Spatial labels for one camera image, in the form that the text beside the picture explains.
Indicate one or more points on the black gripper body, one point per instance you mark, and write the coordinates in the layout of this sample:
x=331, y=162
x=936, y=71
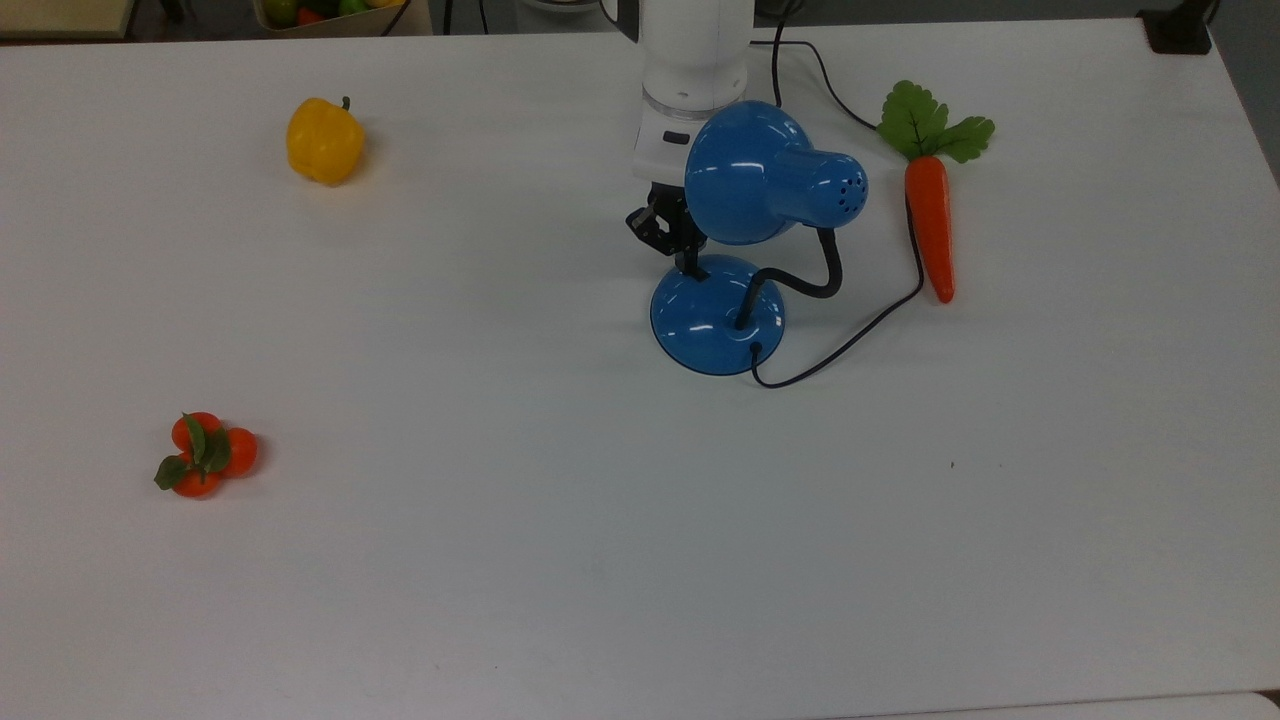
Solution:
x=675, y=215

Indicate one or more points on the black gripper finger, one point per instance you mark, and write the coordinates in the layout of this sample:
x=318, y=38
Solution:
x=692, y=262
x=645, y=225

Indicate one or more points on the blue desk lamp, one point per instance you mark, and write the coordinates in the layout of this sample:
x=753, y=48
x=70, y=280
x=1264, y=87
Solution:
x=715, y=320

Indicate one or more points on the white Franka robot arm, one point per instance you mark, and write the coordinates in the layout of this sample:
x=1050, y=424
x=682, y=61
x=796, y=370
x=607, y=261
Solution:
x=695, y=60

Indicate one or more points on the orange toy carrot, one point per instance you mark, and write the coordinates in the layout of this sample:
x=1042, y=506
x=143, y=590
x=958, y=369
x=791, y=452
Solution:
x=930, y=220

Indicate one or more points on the yellow toy bell pepper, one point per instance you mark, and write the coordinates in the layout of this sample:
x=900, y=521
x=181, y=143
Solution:
x=325, y=140

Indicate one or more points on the beige tray of toy fruit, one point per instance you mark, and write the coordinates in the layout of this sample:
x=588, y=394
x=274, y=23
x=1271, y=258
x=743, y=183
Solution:
x=330, y=15

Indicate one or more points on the toy tangerine cluster with leaves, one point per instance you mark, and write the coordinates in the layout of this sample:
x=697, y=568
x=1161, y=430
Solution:
x=205, y=460

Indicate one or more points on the black table clamp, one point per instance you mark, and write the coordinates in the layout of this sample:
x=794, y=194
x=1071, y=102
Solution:
x=1178, y=28

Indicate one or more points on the light wooden box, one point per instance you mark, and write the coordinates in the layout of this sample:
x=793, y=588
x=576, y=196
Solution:
x=65, y=15

